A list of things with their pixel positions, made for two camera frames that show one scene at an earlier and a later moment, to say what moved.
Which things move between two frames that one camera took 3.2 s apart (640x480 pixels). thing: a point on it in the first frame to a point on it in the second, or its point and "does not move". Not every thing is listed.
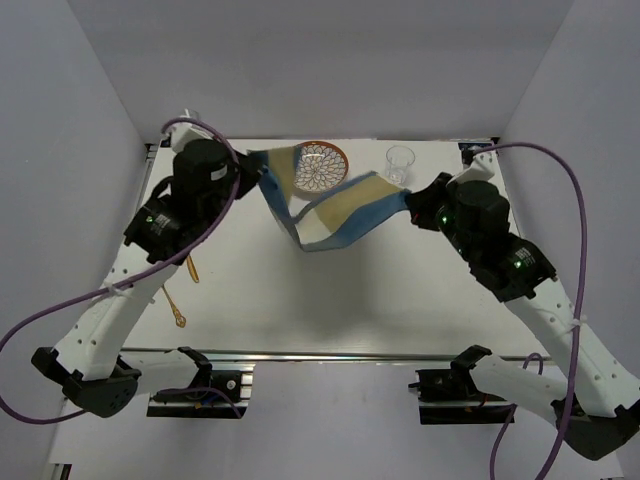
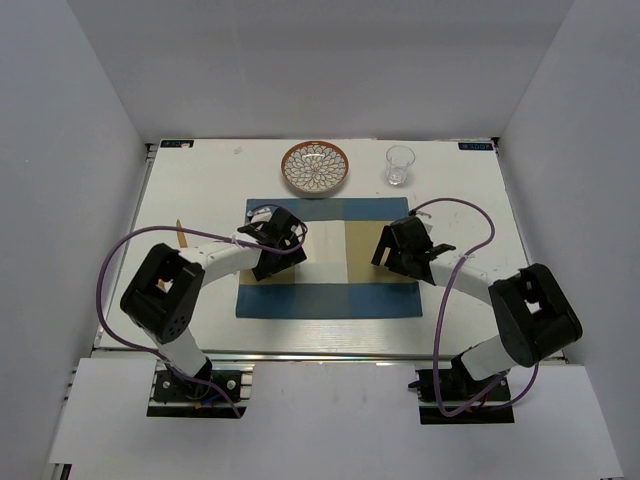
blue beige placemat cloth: [336, 217] to [338, 278]
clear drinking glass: [398, 160] does not move
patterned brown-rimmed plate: [320, 167] does not move
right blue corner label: [466, 145] does not move
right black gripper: [421, 204] to [389, 241]
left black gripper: [253, 169] to [289, 259]
